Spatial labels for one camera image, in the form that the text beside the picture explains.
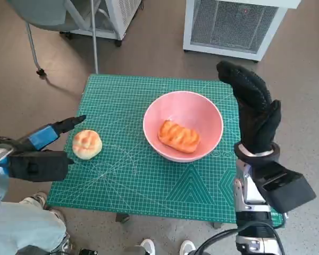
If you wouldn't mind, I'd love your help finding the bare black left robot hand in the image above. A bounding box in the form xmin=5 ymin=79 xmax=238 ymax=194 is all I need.
xmin=12 ymin=114 xmax=87 ymax=154

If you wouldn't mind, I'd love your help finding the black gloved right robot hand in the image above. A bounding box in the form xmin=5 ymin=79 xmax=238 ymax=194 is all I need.
xmin=216 ymin=60 xmax=282 ymax=155

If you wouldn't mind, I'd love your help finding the round pale bread bun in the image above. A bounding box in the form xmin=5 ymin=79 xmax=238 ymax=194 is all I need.
xmin=72 ymin=129 xmax=103 ymax=160

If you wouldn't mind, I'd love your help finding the long orange braided bread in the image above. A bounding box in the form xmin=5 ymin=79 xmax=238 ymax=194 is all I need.
xmin=157 ymin=119 xmax=200 ymax=154

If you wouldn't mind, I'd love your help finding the pink bowl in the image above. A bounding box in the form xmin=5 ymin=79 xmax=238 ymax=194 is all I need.
xmin=142 ymin=91 xmax=224 ymax=163

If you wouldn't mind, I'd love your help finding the person's beige shoe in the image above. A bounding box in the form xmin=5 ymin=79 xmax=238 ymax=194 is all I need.
xmin=49 ymin=208 xmax=71 ymax=252
xmin=22 ymin=191 xmax=47 ymax=210

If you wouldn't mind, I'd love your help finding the person's leg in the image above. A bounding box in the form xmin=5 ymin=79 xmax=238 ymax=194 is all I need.
xmin=0 ymin=200 xmax=67 ymax=255

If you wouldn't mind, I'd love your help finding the wide white mesh cabinet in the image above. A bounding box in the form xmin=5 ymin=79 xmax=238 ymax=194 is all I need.
xmin=182 ymin=0 xmax=301 ymax=62

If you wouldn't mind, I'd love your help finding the green cutting mat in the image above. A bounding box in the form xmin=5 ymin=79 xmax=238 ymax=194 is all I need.
xmin=46 ymin=73 xmax=287 ymax=228

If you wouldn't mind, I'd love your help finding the thin metal pole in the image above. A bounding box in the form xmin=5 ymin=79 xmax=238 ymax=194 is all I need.
xmin=90 ymin=0 xmax=99 ymax=74

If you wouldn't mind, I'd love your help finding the grey chair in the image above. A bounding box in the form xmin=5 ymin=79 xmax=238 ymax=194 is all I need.
xmin=6 ymin=0 xmax=80 ymax=78

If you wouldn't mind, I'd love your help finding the white wheeled mesh cabinet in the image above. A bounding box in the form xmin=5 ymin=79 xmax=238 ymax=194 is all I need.
xmin=60 ymin=0 xmax=144 ymax=47

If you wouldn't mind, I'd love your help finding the white shoe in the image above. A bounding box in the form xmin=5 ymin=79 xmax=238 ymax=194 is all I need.
xmin=140 ymin=238 xmax=156 ymax=255
xmin=180 ymin=239 xmax=196 ymax=255

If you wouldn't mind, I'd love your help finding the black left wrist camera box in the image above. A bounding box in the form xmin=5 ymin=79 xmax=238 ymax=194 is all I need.
xmin=7 ymin=150 xmax=75 ymax=183

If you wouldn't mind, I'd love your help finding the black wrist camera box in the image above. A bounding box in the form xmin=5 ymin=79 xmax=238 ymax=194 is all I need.
xmin=7 ymin=150 xmax=75 ymax=183
xmin=255 ymin=160 xmax=317 ymax=214

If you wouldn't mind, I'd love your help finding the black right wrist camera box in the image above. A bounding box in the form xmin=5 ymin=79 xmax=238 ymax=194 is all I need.
xmin=255 ymin=160 xmax=317 ymax=214

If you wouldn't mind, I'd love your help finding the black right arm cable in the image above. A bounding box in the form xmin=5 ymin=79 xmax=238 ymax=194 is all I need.
xmin=195 ymin=223 xmax=284 ymax=255

